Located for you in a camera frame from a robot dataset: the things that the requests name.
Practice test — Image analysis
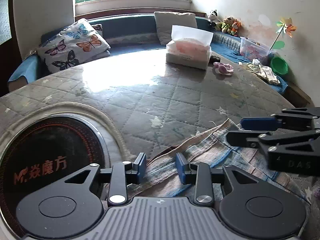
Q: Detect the pink tissue pack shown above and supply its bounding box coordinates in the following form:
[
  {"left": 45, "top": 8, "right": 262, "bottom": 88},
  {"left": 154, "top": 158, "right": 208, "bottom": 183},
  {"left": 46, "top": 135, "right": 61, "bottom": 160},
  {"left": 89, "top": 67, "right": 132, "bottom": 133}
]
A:
[{"left": 166, "top": 25, "right": 213, "bottom": 70}]

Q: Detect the blue striped knit sweater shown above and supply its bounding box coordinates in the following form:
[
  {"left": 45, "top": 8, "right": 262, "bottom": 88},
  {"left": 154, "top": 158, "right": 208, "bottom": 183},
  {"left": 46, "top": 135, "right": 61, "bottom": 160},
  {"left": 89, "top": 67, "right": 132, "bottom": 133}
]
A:
[{"left": 102, "top": 118, "right": 313, "bottom": 205}]

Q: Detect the butterfly print pillow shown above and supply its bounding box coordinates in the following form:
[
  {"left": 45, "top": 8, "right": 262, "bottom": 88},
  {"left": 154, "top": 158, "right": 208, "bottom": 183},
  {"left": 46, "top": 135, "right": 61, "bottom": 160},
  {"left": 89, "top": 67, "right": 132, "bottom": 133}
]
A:
[{"left": 37, "top": 18, "right": 111, "bottom": 73}]

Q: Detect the round black heater top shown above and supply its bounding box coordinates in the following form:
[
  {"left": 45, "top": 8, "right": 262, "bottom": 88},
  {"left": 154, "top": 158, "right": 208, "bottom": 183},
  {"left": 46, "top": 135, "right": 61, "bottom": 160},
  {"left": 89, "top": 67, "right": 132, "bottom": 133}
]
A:
[{"left": 1, "top": 114, "right": 110, "bottom": 237}]

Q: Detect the crumpled patterned cloth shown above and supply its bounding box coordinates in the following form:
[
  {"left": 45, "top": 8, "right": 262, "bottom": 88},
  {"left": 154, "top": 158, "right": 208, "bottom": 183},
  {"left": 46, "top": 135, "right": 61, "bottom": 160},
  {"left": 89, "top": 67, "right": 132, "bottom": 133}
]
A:
[{"left": 238, "top": 59, "right": 280, "bottom": 85}]

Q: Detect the colourful paper pinwheel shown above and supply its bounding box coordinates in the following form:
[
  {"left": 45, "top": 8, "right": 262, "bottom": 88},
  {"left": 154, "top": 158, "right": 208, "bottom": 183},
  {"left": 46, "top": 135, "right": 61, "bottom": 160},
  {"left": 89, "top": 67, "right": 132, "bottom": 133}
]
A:
[{"left": 269, "top": 17, "right": 297, "bottom": 50}]

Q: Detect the green yellow plush toy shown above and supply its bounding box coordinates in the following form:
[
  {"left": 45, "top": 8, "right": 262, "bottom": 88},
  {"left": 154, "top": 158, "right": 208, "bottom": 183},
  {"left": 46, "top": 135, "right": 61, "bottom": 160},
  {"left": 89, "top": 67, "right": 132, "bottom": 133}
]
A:
[{"left": 221, "top": 16, "right": 235, "bottom": 34}]

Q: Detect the pink small toy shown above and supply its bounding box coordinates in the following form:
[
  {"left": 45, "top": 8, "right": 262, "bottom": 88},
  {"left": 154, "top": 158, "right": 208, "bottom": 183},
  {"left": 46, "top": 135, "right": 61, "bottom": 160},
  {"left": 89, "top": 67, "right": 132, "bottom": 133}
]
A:
[{"left": 213, "top": 62, "right": 234, "bottom": 76}]

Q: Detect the orange plush toy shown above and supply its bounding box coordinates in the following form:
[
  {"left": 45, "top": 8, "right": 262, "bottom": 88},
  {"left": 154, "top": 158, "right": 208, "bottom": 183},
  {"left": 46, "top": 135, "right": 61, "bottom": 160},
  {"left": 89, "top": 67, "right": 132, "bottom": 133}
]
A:
[{"left": 230, "top": 20, "right": 241, "bottom": 36}]

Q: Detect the black white plush toy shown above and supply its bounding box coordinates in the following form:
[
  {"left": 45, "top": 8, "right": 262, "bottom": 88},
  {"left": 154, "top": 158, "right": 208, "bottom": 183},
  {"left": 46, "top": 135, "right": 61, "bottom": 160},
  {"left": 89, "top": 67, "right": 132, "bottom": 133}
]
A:
[{"left": 208, "top": 10, "right": 220, "bottom": 28}]

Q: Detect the green plastic bowl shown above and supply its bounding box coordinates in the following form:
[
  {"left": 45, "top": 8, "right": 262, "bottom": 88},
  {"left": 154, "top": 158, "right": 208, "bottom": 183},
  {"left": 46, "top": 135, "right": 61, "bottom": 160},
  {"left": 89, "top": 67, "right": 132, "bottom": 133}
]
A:
[{"left": 270, "top": 56, "right": 289, "bottom": 75}]

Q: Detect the blue covered sofa bench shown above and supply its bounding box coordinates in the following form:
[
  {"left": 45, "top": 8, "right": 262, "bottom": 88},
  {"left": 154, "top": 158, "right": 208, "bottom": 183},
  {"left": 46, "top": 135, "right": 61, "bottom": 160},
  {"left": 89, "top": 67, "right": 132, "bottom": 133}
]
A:
[{"left": 7, "top": 13, "right": 288, "bottom": 93}]

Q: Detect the grey quilted star table cover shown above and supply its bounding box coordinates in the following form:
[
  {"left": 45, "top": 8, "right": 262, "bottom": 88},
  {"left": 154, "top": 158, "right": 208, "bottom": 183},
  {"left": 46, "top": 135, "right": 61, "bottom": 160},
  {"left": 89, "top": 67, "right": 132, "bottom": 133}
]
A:
[{"left": 0, "top": 48, "right": 313, "bottom": 240}]

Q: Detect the grey square cushion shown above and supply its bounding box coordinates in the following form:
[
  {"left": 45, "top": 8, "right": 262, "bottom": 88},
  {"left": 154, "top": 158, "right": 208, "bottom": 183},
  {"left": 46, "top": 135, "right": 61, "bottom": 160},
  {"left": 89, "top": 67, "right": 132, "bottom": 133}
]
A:
[{"left": 153, "top": 11, "right": 198, "bottom": 46}]

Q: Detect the clear plastic storage box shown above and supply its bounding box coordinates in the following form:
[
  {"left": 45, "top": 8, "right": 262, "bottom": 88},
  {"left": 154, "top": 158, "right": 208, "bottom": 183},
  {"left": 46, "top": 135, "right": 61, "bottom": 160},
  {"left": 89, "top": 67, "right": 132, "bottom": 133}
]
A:
[{"left": 240, "top": 37, "right": 271, "bottom": 62}]

